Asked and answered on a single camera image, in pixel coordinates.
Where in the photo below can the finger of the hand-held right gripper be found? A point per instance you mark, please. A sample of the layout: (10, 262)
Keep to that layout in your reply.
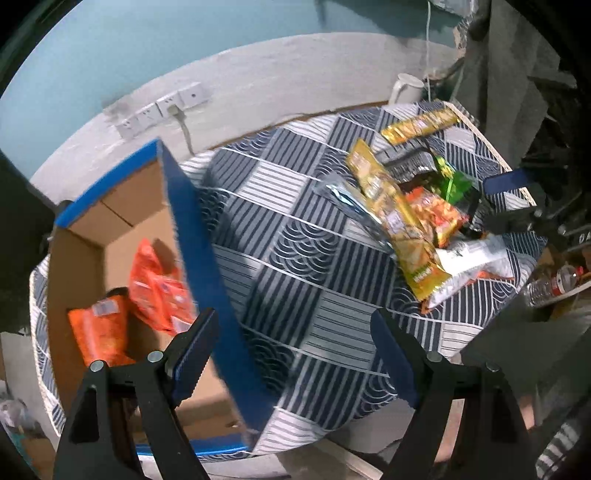
(508, 181)
(508, 220)

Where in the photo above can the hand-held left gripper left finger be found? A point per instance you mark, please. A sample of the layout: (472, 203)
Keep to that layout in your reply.
(190, 371)

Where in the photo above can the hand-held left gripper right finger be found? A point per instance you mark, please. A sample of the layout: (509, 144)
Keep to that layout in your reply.
(393, 353)

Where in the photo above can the green snack packet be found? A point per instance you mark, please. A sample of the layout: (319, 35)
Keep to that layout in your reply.
(455, 184)

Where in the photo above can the black snack packet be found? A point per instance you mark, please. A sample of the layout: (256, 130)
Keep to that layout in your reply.
(406, 167)

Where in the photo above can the cardboard box with blue tape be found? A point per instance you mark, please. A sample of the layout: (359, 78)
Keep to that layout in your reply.
(120, 217)

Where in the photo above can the white snack packet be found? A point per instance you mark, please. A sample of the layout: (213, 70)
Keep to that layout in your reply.
(466, 258)

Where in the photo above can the clear water bottle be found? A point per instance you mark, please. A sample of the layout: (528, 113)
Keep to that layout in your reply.
(549, 286)

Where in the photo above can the red-orange snack packet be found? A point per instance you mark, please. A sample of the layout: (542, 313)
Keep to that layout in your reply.
(438, 214)

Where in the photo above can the orange snack packet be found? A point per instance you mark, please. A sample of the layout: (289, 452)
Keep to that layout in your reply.
(99, 330)
(154, 290)

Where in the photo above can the yellow chip packet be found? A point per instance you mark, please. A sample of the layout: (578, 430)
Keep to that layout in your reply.
(422, 267)

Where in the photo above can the long yellow snack packet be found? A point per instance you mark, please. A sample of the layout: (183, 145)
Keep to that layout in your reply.
(420, 125)

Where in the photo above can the grey hanging cloth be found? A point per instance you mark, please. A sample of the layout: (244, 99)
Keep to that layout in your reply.
(512, 69)

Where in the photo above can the yellow snack packet strip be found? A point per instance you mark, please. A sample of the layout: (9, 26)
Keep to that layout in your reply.
(376, 184)

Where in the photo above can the navy patterned tablecloth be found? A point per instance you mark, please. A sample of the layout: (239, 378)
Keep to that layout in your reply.
(295, 258)

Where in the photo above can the white kettle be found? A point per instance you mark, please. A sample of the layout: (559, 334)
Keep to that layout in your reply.
(406, 90)

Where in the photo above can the silver snack packet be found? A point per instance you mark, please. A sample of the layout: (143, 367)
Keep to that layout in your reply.
(341, 198)

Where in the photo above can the dark cabinet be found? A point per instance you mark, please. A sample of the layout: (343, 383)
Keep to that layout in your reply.
(23, 240)

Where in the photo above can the white wall socket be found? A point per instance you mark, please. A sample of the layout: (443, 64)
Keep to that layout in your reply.
(147, 115)
(127, 127)
(167, 105)
(191, 94)

